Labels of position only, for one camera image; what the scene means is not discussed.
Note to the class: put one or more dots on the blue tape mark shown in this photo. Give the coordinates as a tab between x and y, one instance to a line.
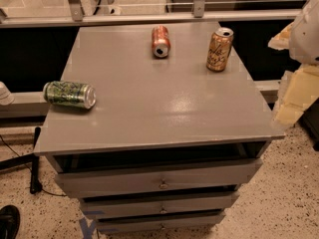
88	229

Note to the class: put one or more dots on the green soda can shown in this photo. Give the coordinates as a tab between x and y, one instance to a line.
70	94

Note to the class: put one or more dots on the grey metal railing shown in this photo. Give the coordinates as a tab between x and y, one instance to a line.
64	13

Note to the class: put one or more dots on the gold soda can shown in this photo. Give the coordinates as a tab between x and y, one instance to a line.
219	49

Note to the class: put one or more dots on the white plastic object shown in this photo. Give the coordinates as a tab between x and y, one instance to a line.
6	97

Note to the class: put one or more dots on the orange soda can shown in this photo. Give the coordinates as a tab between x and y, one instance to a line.
160	41

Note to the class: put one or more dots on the black stand leg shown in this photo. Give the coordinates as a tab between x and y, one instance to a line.
30	161

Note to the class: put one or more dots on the grey drawer cabinet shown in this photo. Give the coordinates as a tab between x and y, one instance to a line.
155	112

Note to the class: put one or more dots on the bottom grey drawer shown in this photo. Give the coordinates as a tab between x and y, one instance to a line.
159	221

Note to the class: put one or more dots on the top grey drawer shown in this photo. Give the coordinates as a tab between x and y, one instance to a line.
157	179

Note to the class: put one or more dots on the grey drawer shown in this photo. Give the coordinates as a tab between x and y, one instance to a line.
159	221
184	203
157	179

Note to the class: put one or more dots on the middle grey drawer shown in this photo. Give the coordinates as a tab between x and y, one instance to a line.
184	203

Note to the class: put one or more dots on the black shoe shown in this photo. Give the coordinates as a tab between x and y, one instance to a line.
9	222

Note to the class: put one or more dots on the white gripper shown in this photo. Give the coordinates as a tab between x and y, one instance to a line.
306	39

